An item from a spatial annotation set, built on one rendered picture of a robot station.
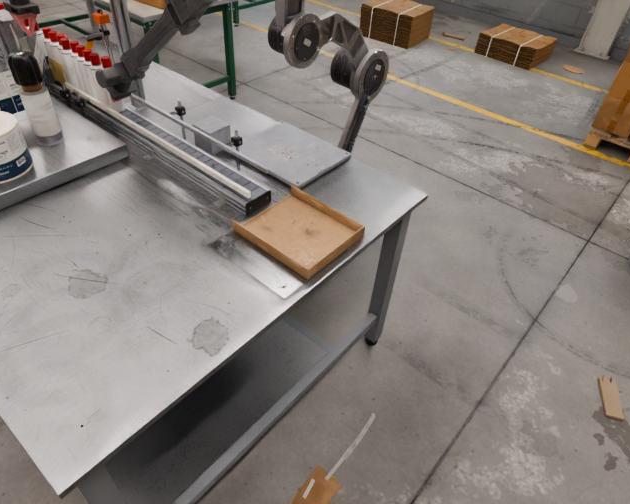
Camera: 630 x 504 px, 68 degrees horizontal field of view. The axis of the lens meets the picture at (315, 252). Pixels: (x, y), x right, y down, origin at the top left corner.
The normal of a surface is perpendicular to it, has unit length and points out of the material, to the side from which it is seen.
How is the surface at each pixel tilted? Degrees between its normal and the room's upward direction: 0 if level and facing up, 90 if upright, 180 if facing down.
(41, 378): 0
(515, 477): 0
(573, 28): 90
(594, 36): 90
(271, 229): 0
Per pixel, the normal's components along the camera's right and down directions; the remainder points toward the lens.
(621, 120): -0.61, 0.51
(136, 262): 0.06, -0.73
